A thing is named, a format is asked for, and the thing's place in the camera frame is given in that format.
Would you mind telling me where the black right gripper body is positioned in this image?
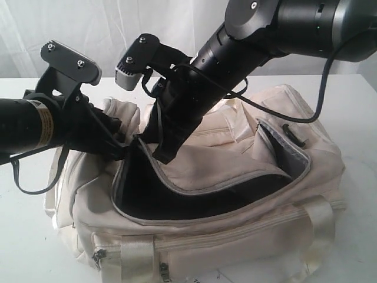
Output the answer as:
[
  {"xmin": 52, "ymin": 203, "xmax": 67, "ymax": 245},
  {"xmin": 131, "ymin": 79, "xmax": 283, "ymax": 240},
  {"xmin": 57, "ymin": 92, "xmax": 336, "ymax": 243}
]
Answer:
[{"xmin": 157, "ymin": 44, "xmax": 230, "ymax": 121}]

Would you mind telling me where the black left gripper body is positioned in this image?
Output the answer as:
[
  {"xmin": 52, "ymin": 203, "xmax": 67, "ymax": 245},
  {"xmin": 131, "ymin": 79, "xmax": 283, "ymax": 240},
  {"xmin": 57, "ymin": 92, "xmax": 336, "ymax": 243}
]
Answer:
[{"xmin": 23, "ymin": 67, "xmax": 91, "ymax": 152}]

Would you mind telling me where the cream fabric duffel bag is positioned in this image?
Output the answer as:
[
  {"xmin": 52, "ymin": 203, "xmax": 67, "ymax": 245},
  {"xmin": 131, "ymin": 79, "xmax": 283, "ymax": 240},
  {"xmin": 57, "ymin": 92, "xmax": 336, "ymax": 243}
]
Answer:
[{"xmin": 44, "ymin": 98, "xmax": 346, "ymax": 282}]

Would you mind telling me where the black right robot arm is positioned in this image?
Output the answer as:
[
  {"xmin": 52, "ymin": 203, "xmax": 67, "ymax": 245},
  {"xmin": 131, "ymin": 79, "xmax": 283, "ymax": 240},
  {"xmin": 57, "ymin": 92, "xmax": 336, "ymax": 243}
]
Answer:
[{"xmin": 141, "ymin": 1, "xmax": 376, "ymax": 164}]

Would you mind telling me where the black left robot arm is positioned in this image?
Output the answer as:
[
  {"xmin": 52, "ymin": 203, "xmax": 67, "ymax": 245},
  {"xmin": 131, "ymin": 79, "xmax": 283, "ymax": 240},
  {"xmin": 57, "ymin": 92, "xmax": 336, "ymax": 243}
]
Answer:
[{"xmin": 1, "ymin": 67, "xmax": 127, "ymax": 164}]

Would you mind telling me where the white backdrop curtain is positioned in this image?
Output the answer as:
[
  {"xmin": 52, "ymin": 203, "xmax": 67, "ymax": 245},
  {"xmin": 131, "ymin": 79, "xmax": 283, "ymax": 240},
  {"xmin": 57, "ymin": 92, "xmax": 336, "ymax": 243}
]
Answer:
[{"xmin": 0, "ymin": 0, "xmax": 377, "ymax": 80}]

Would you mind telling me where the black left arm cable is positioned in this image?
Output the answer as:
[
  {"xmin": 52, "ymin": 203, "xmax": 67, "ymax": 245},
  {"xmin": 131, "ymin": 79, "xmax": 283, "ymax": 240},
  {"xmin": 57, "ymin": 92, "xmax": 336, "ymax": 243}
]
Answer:
[{"xmin": 8, "ymin": 147, "xmax": 71, "ymax": 195}]

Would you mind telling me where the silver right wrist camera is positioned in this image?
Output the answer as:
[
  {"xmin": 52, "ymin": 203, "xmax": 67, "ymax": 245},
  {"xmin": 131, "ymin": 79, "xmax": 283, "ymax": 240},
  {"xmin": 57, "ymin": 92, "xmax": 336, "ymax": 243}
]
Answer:
[{"xmin": 115, "ymin": 34, "xmax": 160, "ymax": 91}]

